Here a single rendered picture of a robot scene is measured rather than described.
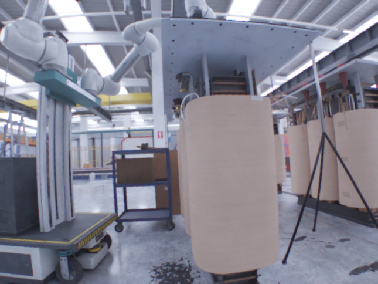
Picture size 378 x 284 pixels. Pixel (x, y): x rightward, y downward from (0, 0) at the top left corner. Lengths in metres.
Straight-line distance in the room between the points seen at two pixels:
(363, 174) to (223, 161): 1.65
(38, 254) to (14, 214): 0.33
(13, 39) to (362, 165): 2.82
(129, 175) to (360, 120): 2.41
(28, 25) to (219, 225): 1.50
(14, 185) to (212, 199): 1.26
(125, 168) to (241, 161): 1.51
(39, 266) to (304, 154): 2.91
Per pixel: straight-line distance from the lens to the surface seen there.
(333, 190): 2.59
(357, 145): 2.27
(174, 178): 2.69
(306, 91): 2.69
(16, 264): 1.58
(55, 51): 1.50
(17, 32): 1.44
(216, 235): 0.97
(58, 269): 1.52
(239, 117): 0.95
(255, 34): 1.06
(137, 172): 2.16
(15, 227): 1.61
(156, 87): 12.66
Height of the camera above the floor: 0.78
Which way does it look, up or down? 3 degrees up
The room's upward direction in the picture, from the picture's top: 3 degrees counter-clockwise
